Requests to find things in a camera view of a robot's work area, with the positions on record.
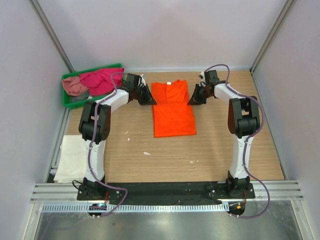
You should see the orange t shirt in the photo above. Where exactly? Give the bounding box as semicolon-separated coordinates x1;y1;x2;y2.
151;79;197;138

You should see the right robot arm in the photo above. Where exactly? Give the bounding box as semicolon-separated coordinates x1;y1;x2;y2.
188;70;261;198

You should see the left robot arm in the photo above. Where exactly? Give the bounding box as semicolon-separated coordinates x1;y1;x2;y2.
78;72;157;200

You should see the magenta t shirt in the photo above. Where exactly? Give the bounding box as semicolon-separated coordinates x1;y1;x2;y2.
79;67;125;97

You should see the grey t shirt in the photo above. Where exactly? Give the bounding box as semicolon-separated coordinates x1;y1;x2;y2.
70;90;93;103

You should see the dusty pink t shirt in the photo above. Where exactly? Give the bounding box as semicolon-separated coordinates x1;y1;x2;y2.
61;76;88;97

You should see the green plastic bin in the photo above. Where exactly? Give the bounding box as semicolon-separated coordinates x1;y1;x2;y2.
61;63;123;109

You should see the folded white t shirt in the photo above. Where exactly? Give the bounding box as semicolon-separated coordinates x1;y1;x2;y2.
53;135;87;183

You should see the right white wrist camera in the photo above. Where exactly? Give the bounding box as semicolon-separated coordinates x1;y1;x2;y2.
199;71;206;83

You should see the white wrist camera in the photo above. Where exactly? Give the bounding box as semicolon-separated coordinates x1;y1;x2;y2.
199;71;206;83
138;74;147;87

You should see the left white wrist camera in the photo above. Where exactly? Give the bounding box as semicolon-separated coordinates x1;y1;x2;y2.
138;74;147;87

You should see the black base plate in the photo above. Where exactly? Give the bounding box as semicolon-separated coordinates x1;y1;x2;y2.
77;181;256;206

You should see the white slotted cable duct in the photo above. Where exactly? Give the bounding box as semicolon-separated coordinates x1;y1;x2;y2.
41;202;229;213

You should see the left aluminium corner post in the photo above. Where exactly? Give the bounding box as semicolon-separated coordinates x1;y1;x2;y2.
29;0;75;73

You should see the aluminium corner post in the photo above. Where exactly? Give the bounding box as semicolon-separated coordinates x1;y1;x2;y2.
249;0;296;75
29;0;75;73

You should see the right aluminium corner post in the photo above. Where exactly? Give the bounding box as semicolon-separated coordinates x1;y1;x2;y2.
249;0;296;75

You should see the aluminium front rail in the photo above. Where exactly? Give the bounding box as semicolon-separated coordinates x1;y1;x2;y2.
30;180;304;203

